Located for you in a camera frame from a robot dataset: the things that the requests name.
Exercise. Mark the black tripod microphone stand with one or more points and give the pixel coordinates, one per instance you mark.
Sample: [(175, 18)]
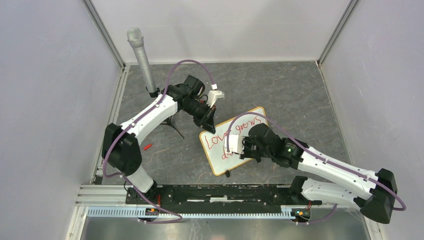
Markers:
[(170, 122)]

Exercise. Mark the silver microphone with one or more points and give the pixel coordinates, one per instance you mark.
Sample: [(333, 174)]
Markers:
[(136, 40)]

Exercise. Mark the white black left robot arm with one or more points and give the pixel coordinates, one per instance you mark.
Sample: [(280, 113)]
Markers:
[(121, 142)]

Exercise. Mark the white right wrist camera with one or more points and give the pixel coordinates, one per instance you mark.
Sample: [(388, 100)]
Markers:
[(233, 144)]

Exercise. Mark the yellow framed whiteboard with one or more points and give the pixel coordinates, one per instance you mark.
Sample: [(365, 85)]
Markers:
[(214, 147)]

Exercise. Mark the red marker cap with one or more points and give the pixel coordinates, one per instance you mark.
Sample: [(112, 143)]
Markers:
[(147, 147)]

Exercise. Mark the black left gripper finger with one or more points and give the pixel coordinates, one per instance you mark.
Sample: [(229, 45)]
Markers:
[(208, 121), (199, 122)]

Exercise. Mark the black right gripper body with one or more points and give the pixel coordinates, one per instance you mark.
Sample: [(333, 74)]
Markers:
[(250, 150)]

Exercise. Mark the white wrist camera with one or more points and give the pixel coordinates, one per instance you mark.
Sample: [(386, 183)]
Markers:
[(213, 95), (233, 144)]

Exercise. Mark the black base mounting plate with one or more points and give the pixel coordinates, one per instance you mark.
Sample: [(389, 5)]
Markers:
[(226, 198)]

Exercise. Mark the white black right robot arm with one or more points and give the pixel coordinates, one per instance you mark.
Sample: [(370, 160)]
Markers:
[(371, 192)]

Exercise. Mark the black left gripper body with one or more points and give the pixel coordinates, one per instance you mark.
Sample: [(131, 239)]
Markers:
[(201, 110)]

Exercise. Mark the aluminium frame rail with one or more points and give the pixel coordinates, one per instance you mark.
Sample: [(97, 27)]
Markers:
[(118, 212)]

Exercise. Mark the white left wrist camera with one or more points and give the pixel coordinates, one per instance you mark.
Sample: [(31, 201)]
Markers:
[(213, 95)]

